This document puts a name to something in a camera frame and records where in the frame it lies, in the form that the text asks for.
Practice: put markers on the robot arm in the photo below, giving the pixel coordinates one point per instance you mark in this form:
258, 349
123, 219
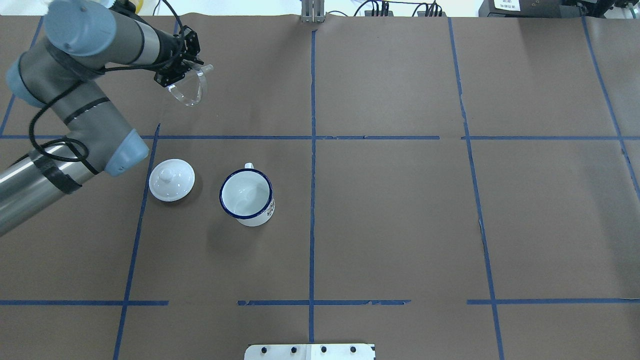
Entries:
78, 132

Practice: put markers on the brown paper table cover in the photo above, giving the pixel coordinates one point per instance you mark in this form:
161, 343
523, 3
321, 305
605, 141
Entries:
459, 188

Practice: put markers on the aluminium frame post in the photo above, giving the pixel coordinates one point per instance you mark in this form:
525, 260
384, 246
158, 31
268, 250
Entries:
312, 11

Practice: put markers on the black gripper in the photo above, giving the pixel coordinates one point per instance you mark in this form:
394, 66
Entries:
173, 52

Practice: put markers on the yellow tape roll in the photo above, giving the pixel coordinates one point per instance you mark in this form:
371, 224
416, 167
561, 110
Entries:
128, 6

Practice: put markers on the white enamel mug lid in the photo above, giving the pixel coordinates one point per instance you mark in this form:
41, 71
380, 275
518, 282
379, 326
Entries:
171, 180

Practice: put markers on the white enamel mug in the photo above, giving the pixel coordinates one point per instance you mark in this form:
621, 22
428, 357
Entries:
247, 195

